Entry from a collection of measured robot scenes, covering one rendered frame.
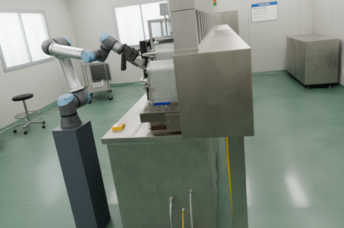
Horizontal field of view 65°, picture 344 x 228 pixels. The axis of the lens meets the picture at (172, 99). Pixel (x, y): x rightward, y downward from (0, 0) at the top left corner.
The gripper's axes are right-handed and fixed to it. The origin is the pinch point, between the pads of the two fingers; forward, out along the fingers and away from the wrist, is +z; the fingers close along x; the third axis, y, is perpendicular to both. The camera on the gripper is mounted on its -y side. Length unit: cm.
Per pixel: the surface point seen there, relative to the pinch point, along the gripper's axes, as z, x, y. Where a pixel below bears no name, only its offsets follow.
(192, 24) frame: 18, -87, 48
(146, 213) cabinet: 57, -31, -73
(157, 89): 16.2, -5.0, -5.0
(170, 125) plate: 35.5, -26.6, -11.8
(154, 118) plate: 25.3, -24.6, -15.0
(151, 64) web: 3.3, -2.8, 6.6
